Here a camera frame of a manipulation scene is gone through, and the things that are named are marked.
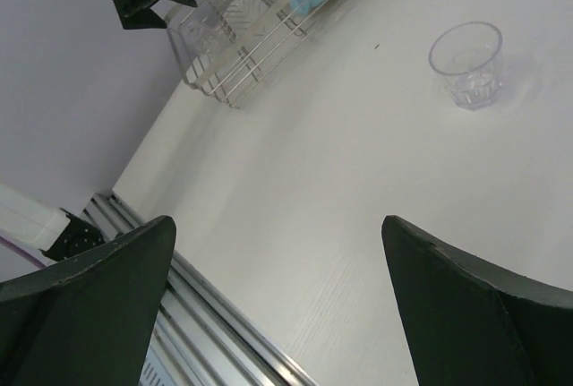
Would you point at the wire dish rack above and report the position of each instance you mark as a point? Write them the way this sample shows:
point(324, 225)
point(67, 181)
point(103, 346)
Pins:
point(224, 49)

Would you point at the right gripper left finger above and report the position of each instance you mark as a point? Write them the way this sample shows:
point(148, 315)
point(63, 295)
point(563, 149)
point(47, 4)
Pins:
point(87, 320)

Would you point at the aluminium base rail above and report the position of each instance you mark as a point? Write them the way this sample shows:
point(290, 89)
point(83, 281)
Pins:
point(202, 339)

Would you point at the perforated cable tray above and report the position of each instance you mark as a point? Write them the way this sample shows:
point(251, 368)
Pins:
point(154, 372)

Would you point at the clear glass cup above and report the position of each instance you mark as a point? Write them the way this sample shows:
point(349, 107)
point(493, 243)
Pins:
point(467, 58)

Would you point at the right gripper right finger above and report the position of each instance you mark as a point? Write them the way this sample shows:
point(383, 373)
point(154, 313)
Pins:
point(468, 321)

